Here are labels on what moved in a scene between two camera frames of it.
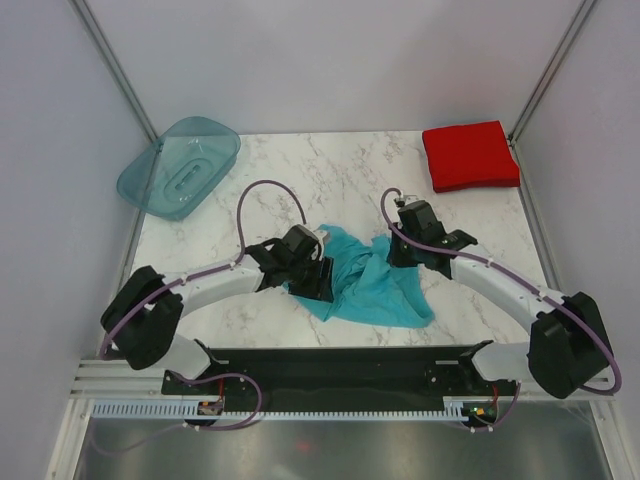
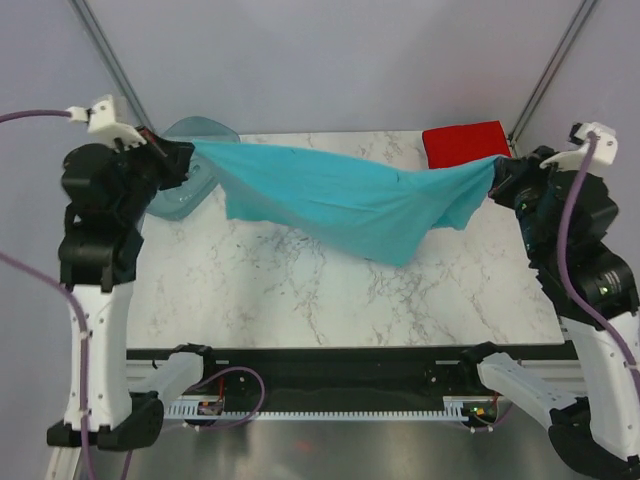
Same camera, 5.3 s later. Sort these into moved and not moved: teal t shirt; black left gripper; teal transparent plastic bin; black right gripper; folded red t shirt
Moved: teal t shirt; black left gripper; black right gripper
Not moved: folded red t shirt; teal transparent plastic bin
